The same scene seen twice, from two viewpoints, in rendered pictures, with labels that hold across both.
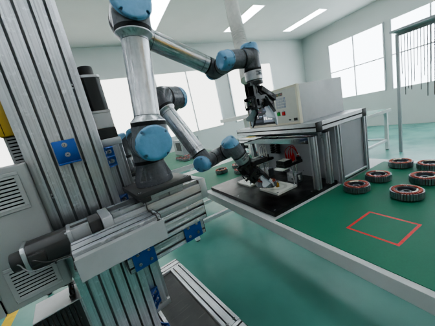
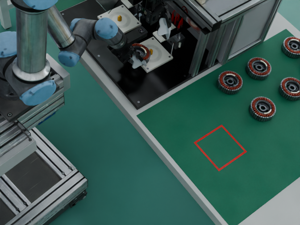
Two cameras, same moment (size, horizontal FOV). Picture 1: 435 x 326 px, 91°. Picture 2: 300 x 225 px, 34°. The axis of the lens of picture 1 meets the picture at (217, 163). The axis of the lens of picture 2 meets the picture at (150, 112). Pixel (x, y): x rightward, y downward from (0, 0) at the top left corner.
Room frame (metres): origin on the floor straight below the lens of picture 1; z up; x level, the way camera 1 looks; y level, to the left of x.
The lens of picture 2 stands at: (-0.23, 0.15, 2.50)
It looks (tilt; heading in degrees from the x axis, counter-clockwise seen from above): 56 degrees down; 340
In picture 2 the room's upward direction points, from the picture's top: 11 degrees clockwise
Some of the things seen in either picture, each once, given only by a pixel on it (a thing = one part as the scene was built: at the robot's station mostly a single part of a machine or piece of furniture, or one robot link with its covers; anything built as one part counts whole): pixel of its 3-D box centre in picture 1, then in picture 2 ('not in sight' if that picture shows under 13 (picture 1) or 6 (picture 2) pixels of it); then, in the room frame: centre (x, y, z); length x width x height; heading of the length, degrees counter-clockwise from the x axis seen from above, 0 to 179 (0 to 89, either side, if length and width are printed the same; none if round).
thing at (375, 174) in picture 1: (377, 176); (258, 68); (1.03, -0.80, 0.77); 0.11 x 0.11 x 0.04
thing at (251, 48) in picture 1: (250, 57); not in sight; (0.97, -0.23, 1.45); 0.09 x 0.08 x 0.11; 117
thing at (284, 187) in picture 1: (278, 187); (150, 54); (1.16, -0.31, 0.78); 0.15 x 0.15 x 0.01; 27
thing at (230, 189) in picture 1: (266, 185); (136, 38); (1.27, -0.27, 0.76); 0.64 x 0.47 x 0.02; 27
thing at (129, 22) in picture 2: (252, 180); (119, 20); (1.38, -0.20, 0.78); 0.15 x 0.15 x 0.01; 27
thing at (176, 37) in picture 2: (294, 176); (175, 38); (1.22, -0.44, 0.80); 0.08 x 0.05 x 0.06; 27
